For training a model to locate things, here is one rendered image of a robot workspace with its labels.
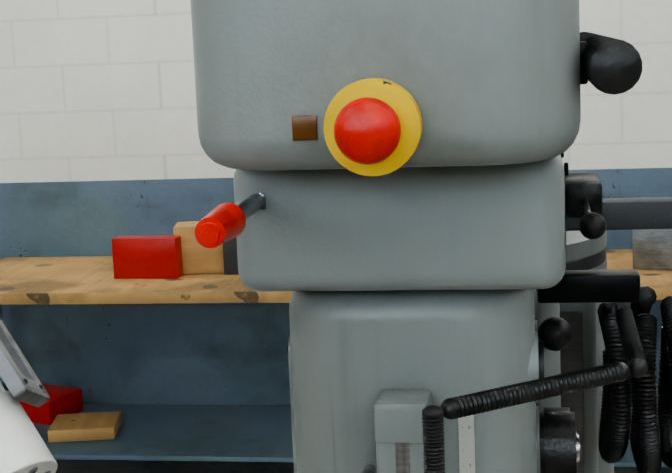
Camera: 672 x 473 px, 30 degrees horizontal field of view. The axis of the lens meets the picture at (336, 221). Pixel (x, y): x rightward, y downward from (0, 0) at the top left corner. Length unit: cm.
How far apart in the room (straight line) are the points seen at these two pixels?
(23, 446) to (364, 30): 33
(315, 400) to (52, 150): 469
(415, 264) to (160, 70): 457
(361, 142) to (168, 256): 416
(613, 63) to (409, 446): 32
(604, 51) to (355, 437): 36
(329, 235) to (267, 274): 5
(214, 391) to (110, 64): 149
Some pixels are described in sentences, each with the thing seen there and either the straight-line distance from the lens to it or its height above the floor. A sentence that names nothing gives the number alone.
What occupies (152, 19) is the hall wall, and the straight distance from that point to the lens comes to 544.
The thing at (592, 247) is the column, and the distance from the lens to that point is 153.
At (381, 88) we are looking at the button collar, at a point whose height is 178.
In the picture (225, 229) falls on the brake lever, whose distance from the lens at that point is 78.
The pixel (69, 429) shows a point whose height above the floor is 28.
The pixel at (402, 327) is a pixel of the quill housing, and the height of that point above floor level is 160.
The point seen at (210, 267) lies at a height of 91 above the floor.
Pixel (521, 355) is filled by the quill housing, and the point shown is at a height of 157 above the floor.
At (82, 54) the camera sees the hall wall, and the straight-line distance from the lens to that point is 554.
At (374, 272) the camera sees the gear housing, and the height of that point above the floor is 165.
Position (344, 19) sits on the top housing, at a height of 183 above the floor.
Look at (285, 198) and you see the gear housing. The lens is 91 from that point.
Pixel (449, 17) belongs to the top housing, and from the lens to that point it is 79.
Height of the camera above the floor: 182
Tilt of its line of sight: 9 degrees down
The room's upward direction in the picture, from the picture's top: 2 degrees counter-clockwise
